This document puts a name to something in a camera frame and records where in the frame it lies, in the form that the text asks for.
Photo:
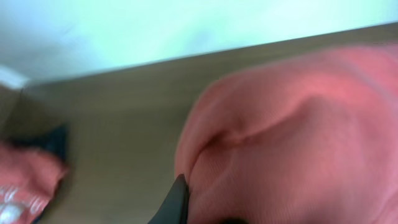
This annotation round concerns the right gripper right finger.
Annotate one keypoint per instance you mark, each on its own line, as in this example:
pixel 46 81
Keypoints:
pixel 233 221

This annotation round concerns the folded navy garment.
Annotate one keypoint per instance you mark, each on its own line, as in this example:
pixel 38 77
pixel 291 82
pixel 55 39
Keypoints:
pixel 54 141

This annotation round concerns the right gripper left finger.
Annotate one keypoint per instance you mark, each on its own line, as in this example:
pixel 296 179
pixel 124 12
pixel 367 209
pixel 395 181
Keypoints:
pixel 174 208

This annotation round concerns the red soccer t-shirt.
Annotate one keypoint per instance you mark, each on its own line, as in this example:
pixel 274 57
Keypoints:
pixel 311 139

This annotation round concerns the folded red McKinney t-shirt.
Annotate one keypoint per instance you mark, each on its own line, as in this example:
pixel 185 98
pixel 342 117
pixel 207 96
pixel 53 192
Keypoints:
pixel 29 179

